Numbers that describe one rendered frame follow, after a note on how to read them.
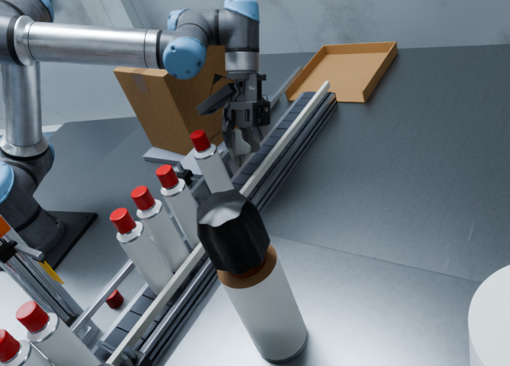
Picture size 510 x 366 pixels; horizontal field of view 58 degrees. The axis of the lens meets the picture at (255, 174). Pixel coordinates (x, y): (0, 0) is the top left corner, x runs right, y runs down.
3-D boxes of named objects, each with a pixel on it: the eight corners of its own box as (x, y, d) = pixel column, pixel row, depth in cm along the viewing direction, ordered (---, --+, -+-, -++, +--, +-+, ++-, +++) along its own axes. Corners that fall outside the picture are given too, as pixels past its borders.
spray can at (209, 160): (232, 216, 103) (199, 142, 91) (215, 212, 106) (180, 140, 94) (244, 200, 106) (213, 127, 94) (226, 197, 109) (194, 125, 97)
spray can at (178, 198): (204, 253, 96) (165, 180, 84) (186, 249, 99) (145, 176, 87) (218, 236, 99) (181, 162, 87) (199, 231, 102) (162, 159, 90)
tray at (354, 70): (365, 102, 132) (363, 91, 130) (287, 101, 147) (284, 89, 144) (398, 52, 150) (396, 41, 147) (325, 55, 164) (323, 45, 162)
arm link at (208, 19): (161, 22, 92) (215, 21, 92) (171, 4, 101) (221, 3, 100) (166, 59, 97) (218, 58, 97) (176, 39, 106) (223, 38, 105)
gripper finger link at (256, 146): (255, 168, 104) (255, 128, 102) (234, 166, 107) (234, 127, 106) (263, 166, 107) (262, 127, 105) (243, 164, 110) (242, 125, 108)
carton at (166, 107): (201, 160, 130) (162, 76, 115) (152, 146, 146) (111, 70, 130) (266, 103, 145) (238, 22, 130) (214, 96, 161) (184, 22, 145)
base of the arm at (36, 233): (37, 266, 116) (14, 239, 111) (0, 259, 124) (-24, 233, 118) (75, 222, 126) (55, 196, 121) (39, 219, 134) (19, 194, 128)
